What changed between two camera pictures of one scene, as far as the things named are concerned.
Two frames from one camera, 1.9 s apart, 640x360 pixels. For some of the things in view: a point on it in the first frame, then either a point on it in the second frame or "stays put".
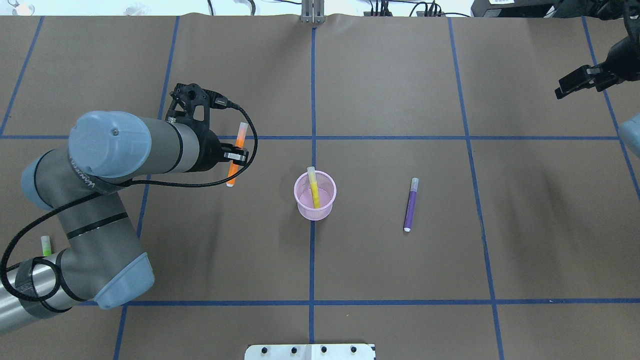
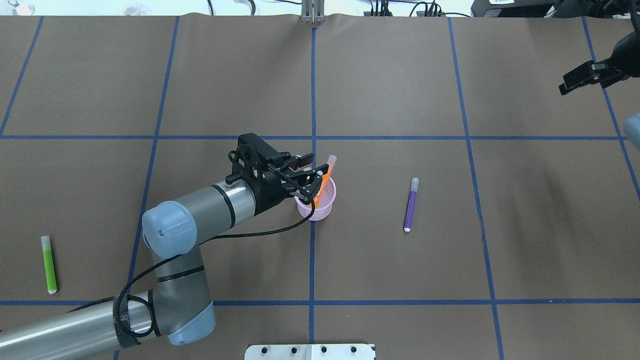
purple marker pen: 412,200 stays put
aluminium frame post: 313,11 stays put
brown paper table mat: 417,185 stays put
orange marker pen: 240,141 to 331,160
